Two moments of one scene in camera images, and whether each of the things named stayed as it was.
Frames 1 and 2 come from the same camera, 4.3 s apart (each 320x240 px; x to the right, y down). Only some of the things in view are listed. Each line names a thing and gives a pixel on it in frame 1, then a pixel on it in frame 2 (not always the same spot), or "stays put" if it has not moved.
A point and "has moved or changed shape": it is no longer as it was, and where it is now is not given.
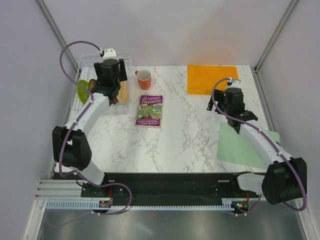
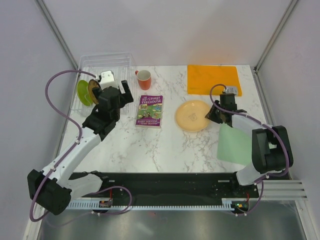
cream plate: (122, 96) has moved or changed shape
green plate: (83, 93) stays put
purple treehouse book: (150, 111) stays put
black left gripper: (122, 73) → (126, 97)
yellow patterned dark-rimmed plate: (91, 83) stays put
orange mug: (144, 77) stays put
